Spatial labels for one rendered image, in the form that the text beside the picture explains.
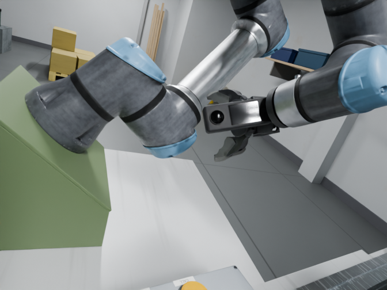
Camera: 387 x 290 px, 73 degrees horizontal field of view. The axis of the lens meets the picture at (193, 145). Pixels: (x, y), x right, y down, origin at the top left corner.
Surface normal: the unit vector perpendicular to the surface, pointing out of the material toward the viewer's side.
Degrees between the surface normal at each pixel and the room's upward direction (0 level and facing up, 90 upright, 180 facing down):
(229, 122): 63
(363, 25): 116
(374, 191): 90
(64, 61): 90
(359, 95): 123
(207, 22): 90
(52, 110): 55
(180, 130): 71
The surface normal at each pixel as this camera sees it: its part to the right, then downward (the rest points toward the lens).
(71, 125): 0.57, 0.25
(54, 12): 0.29, 0.43
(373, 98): -0.41, 0.80
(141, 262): 0.29, -0.89
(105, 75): 0.05, 0.05
